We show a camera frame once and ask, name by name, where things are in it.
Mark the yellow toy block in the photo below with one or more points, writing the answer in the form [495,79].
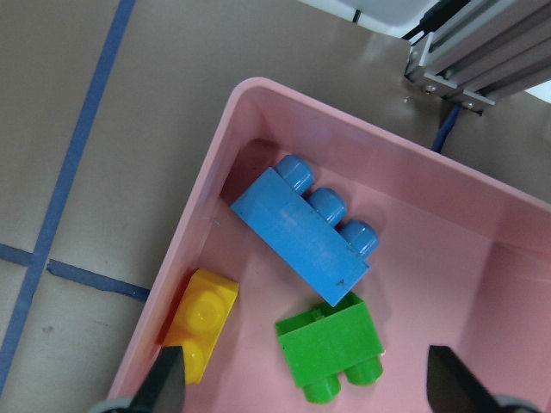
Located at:
[199,320]

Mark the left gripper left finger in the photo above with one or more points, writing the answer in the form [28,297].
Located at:
[163,389]

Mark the green toy block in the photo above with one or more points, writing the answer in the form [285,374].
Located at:
[324,341]

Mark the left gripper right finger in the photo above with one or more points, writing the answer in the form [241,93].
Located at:
[451,387]

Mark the blue toy block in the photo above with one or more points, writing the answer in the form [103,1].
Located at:
[304,228]

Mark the aluminium frame post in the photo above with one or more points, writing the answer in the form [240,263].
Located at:
[474,53]

